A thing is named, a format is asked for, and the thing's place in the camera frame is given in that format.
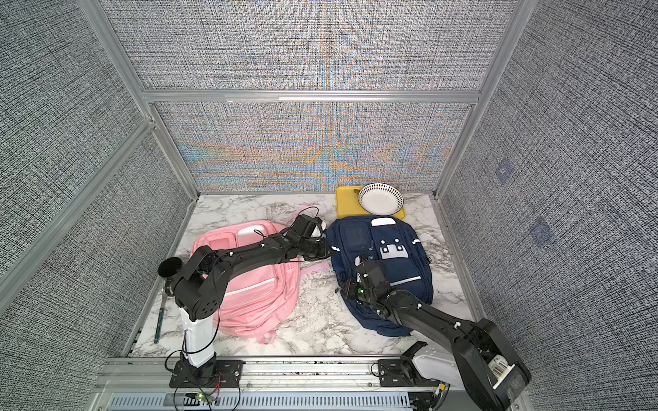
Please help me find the aluminium mounting rail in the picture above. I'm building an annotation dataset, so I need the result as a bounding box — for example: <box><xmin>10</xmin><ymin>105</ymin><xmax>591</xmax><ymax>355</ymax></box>
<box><xmin>84</xmin><ymin>354</ymin><xmax>476</xmax><ymax>410</ymax></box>

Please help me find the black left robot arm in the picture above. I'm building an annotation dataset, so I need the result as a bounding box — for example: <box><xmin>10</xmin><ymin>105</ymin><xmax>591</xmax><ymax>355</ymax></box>
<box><xmin>158</xmin><ymin>232</ymin><xmax>332</xmax><ymax>368</ymax></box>

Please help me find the black cup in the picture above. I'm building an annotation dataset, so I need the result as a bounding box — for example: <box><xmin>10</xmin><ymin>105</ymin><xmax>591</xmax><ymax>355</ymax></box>
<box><xmin>157</xmin><ymin>256</ymin><xmax>183</xmax><ymax>287</ymax></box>

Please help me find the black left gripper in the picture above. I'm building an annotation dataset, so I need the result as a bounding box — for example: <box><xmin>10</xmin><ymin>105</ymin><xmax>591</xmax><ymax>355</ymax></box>
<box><xmin>298</xmin><ymin>237</ymin><xmax>338</xmax><ymax>261</ymax></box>

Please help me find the navy blue backpack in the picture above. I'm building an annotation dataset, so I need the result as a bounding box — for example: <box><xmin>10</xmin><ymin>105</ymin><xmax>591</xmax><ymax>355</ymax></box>
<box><xmin>326</xmin><ymin>215</ymin><xmax>435</xmax><ymax>337</ymax></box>

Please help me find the pink backpack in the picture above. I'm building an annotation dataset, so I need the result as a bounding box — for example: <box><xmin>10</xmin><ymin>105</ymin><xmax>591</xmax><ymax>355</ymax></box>
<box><xmin>192</xmin><ymin>220</ymin><xmax>331</xmax><ymax>344</ymax></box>

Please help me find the green handled fork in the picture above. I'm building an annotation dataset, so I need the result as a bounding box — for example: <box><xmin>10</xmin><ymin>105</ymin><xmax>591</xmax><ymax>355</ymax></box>
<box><xmin>154</xmin><ymin>292</ymin><xmax>167</xmax><ymax>344</ymax></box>

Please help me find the yellow cutting board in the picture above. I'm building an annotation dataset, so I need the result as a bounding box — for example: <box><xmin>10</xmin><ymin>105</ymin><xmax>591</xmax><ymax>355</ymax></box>
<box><xmin>336</xmin><ymin>186</ymin><xmax>406</xmax><ymax>219</ymax></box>

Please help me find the white bowl dotted rim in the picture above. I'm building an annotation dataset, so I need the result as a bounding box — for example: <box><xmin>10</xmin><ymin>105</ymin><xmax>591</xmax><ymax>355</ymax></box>
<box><xmin>356</xmin><ymin>183</ymin><xmax>404</xmax><ymax>216</ymax></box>

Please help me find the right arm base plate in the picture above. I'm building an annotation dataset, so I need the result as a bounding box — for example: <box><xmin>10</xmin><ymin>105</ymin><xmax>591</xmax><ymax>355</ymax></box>
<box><xmin>371</xmin><ymin>359</ymin><xmax>427</xmax><ymax>387</ymax></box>

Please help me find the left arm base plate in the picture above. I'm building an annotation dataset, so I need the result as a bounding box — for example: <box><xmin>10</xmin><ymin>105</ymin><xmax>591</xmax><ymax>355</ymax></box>
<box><xmin>169</xmin><ymin>358</ymin><xmax>245</xmax><ymax>389</ymax></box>

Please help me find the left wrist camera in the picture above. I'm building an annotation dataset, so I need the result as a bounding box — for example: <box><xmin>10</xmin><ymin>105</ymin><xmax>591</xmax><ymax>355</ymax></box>
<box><xmin>290</xmin><ymin>214</ymin><xmax>324</xmax><ymax>239</ymax></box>

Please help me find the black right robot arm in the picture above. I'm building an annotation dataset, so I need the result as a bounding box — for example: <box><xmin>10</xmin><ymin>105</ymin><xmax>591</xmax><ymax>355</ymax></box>
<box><xmin>339</xmin><ymin>260</ymin><xmax>531</xmax><ymax>410</ymax></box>

